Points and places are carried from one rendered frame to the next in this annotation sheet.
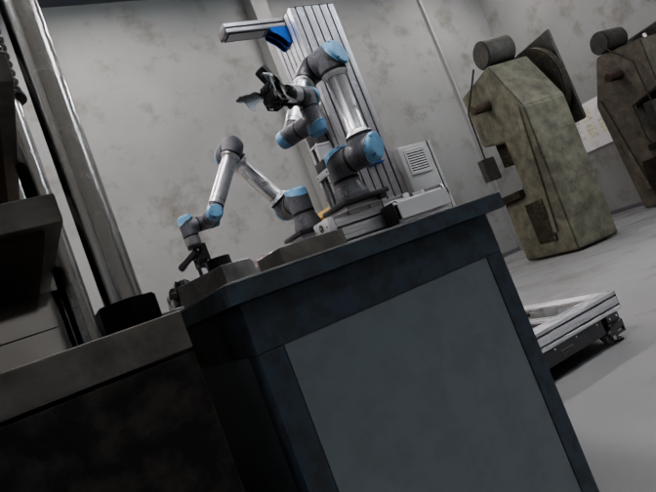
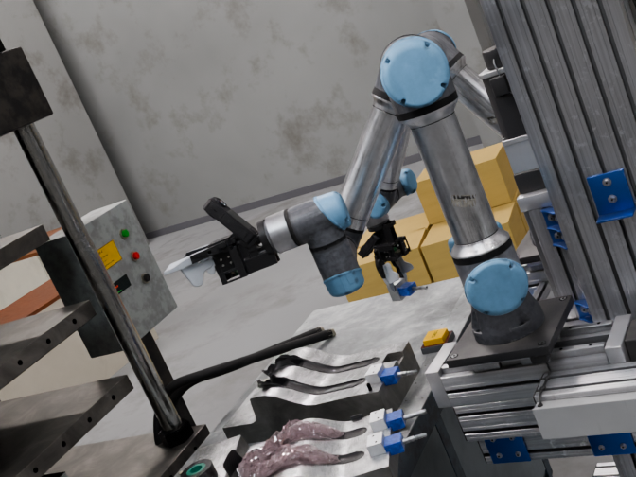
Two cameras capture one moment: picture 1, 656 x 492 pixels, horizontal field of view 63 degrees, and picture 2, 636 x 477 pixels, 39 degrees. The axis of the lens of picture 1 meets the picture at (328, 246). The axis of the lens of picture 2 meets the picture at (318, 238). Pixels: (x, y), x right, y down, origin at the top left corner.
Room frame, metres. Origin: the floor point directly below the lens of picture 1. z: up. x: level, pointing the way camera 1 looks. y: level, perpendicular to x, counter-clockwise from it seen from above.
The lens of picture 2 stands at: (1.19, -1.56, 1.79)
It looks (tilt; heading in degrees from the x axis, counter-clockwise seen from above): 14 degrees down; 62
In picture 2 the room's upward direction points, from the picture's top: 23 degrees counter-clockwise
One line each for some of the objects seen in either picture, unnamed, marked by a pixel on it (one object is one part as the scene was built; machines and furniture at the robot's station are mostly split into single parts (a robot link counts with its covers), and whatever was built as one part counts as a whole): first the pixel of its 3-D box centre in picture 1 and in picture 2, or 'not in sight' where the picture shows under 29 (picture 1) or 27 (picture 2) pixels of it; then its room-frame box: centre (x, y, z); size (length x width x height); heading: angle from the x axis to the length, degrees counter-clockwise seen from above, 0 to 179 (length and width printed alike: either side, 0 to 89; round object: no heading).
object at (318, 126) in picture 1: (310, 122); (338, 262); (2.00, -0.11, 1.34); 0.11 x 0.08 x 0.11; 53
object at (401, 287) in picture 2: not in sight; (410, 289); (2.56, 0.57, 0.93); 0.13 x 0.05 x 0.05; 102
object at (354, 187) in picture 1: (349, 189); (502, 306); (2.28, -0.17, 1.09); 0.15 x 0.15 x 0.10
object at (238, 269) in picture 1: (262, 275); (291, 466); (1.87, 0.25, 0.85); 0.50 x 0.26 x 0.11; 139
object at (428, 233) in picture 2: not in sight; (433, 236); (4.11, 2.52, 0.33); 1.19 x 0.91 x 0.67; 117
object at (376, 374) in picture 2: not in sight; (394, 375); (2.22, 0.25, 0.89); 0.13 x 0.05 x 0.05; 122
